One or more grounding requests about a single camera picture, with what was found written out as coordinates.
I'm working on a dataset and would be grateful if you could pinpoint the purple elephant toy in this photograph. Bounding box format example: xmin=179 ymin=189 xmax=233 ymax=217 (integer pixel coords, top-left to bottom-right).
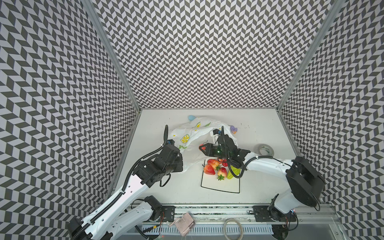
xmin=230 ymin=126 xmax=238 ymax=134

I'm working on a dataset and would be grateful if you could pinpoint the green fake pepper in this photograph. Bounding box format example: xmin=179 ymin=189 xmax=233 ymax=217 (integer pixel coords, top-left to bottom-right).
xmin=227 ymin=166 xmax=242 ymax=180

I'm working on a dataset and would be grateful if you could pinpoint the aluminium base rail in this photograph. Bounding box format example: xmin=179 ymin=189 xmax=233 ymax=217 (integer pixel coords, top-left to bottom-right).
xmin=125 ymin=203 xmax=340 ymax=226

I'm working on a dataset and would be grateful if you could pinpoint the red fake apple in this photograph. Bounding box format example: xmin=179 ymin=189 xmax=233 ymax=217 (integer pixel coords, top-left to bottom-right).
xmin=204 ymin=165 xmax=216 ymax=175

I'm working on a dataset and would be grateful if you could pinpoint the light blue round object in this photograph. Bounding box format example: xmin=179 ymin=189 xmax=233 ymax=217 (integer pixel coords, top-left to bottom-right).
xmin=188 ymin=115 xmax=196 ymax=122

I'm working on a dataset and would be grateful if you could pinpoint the left grey corner post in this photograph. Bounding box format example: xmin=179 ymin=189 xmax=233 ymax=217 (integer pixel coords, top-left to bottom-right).
xmin=81 ymin=0 xmax=141 ymax=112

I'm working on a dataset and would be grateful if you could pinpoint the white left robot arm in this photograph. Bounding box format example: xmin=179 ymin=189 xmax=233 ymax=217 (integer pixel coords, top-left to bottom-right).
xmin=67 ymin=127 xmax=183 ymax=240

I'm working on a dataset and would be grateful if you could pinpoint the red fake strawberry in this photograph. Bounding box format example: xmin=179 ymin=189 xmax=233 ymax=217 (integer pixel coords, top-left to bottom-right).
xmin=217 ymin=167 xmax=228 ymax=181

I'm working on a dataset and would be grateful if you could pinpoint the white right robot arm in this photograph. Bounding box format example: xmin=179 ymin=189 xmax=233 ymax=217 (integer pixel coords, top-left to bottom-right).
xmin=199 ymin=129 xmax=326 ymax=222

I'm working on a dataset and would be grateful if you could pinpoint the grey cable ring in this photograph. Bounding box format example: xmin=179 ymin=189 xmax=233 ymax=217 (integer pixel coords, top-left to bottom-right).
xmin=222 ymin=218 xmax=244 ymax=240

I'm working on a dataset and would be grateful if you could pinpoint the pink transparent box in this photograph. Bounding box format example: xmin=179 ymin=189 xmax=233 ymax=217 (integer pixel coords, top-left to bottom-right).
xmin=174 ymin=212 xmax=196 ymax=237

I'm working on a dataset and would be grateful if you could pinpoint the white mat black border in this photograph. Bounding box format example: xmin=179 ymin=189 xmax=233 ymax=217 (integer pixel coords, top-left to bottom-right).
xmin=201 ymin=159 xmax=240 ymax=194

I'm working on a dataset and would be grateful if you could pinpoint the grey corner frame post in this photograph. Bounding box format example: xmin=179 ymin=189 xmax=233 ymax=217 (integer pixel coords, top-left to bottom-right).
xmin=276 ymin=0 xmax=345 ymax=113

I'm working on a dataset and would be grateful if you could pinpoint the grey tape roll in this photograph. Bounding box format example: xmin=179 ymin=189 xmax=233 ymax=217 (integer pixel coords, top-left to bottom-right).
xmin=255 ymin=144 xmax=275 ymax=157

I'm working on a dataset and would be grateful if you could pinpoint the white plastic bag lemon print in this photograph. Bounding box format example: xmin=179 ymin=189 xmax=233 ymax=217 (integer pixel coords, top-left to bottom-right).
xmin=168 ymin=117 xmax=238 ymax=173

